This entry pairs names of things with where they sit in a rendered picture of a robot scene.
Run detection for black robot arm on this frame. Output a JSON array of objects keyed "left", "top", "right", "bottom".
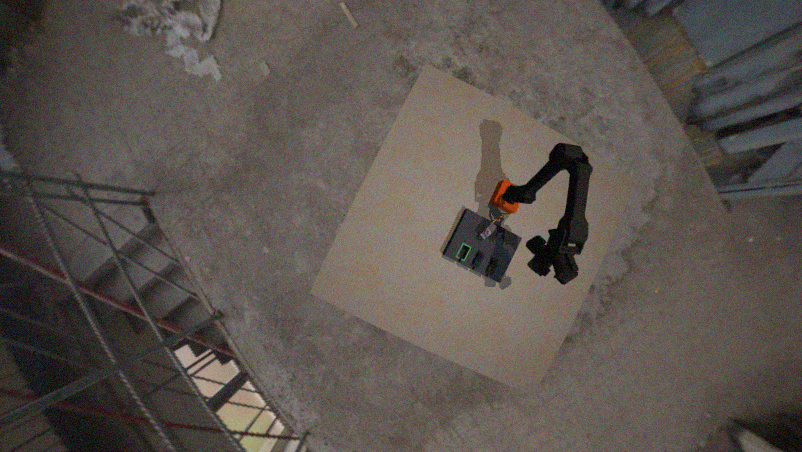
[{"left": 502, "top": 143, "right": 593, "bottom": 279}]

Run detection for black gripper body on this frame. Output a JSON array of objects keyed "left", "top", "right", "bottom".
[{"left": 526, "top": 236, "right": 575, "bottom": 284}]

